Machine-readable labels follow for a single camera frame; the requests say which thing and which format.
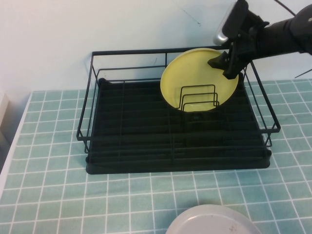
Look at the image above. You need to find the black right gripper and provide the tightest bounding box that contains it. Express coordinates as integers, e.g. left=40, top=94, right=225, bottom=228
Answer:
left=207, top=0, right=270, bottom=80

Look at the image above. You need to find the yellow round plate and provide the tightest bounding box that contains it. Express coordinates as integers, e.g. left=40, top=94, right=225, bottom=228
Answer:
left=160, top=48, right=239, bottom=113

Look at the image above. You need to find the grey round plate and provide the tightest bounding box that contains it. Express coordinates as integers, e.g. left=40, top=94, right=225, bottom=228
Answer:
left=165, top=204, right=263, bottom=234

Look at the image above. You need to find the black plastic drip tray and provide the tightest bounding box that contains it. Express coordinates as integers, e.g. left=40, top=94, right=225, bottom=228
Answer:
left=85, top=72, right=272, bottom=175

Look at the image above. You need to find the green checkered tablecloth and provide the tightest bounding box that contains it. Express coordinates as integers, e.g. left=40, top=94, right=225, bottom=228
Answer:
left=0, top=79, right=312, bottom=234

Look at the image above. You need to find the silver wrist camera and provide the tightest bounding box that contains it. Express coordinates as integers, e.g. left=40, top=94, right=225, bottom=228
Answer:
left=213, top=0, right=246, bottom=46

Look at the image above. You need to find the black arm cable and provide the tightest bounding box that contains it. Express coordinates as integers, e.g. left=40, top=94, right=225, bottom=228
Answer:
left=274, top=0, right=297, bottom=16

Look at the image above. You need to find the black wire dish rack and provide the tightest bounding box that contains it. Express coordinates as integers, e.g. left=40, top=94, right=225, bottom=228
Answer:
left=76, top=44, right=280, bottom=158

